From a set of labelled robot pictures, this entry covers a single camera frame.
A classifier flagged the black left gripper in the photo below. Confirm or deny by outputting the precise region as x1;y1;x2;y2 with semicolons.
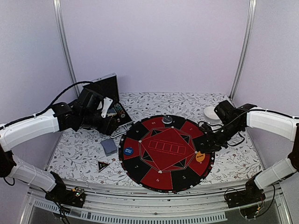
79;112;119;135

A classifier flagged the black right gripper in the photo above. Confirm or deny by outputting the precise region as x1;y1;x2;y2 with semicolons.
201;121;243;154

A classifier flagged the orange big blind button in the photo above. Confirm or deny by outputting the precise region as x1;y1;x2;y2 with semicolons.
195;152;206;163

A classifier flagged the clear dealer button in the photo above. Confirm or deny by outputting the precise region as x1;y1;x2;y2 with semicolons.
162;115;173;124

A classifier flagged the blue small blind button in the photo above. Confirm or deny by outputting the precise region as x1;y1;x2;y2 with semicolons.
123;147;134;156

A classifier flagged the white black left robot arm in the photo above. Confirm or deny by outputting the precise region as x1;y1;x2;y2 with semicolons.
0;89;116;203

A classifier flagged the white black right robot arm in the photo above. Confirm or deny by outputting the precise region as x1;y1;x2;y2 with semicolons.
193;100;299;203

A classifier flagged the boxed playing card deck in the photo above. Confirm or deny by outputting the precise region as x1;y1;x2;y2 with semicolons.
107;108;117;117

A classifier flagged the right poker chip row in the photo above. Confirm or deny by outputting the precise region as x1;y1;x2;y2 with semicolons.
114;104;126;118

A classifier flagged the white ceramic bowl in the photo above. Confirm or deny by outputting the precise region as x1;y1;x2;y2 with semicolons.
203;106;220;120

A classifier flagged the aluminium poker chip case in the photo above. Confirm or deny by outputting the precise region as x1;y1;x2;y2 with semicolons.
82;73;133;139

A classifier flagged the round red black poker mat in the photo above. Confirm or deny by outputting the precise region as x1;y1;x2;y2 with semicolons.
119;115;215;193

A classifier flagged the black triangular card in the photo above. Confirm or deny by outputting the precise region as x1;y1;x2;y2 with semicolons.
98;161;109;172

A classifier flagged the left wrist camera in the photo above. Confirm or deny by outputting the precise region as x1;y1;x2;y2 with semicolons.
101;97;113;118

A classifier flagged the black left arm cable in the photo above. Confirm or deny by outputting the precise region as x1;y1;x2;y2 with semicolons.
32;80;94;117

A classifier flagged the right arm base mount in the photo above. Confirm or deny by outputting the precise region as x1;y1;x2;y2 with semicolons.
224;187;266;219

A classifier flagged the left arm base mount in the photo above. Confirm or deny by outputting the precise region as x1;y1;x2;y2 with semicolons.
45;171;86;208

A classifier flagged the aluminium front rail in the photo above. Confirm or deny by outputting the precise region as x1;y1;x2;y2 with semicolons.
20;179;292;224

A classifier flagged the left aluminium frame post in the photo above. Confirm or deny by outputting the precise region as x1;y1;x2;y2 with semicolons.
53;0;77;84

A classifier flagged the aluminium frame post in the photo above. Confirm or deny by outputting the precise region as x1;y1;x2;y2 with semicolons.
53;0;77;84
229;0;257;101

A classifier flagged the right aluminium frame post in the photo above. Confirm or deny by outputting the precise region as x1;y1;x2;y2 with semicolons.
229;0;257;101

